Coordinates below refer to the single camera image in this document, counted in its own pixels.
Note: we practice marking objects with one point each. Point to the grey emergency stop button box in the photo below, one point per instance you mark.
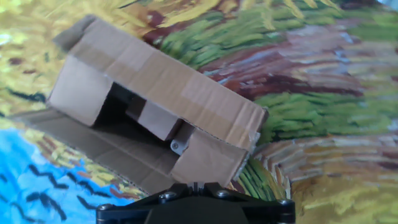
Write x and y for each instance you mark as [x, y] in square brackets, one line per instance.
[178, 146]

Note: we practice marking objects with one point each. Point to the painted wheat field cloth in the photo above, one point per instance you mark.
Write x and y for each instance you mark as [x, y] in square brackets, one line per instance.
[311, 109]

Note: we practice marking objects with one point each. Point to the brown cardboard box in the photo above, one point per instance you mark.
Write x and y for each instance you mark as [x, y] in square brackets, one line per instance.
[155, 71]

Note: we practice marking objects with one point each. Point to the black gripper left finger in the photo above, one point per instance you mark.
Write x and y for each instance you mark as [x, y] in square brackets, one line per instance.
[130, 208]

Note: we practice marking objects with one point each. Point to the small inner cardboard box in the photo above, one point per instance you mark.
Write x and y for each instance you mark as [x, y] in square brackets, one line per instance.
[155, 119]

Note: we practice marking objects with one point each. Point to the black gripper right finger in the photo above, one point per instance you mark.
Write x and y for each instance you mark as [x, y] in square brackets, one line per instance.
[267, 210]

